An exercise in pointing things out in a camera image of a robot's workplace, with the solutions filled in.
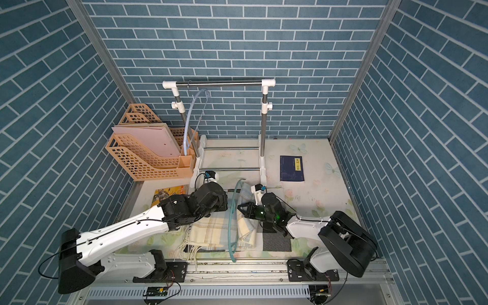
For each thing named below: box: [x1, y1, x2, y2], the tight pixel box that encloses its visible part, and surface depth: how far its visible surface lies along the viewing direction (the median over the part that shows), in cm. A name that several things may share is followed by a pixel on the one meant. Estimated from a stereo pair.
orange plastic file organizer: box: [105, 102, 200, 182], surface depth 99 cm
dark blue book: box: [279, 155, 305, 183], surface depth 108 cm
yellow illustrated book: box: [151, 184, 189, 208], surface depth 98 cm
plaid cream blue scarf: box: [176, 183, 260, 262], surface depth 81 cm
